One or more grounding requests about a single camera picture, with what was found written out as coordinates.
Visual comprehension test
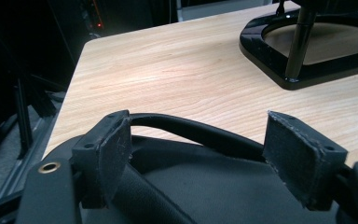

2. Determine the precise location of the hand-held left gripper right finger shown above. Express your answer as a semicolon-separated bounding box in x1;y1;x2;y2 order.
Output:
262;110;349;210

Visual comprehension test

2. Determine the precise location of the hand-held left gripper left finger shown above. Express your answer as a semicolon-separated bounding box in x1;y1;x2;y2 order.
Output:
71;109;133;209

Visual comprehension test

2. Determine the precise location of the black slip-on shoe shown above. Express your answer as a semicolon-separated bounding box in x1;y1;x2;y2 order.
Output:
43;112;355;224

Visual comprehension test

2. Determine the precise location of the black metal stand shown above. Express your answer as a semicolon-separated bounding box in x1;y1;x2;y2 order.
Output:
13;77;34;161

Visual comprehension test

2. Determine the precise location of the dark device with red light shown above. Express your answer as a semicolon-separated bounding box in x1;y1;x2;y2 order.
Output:
85;0;107;32

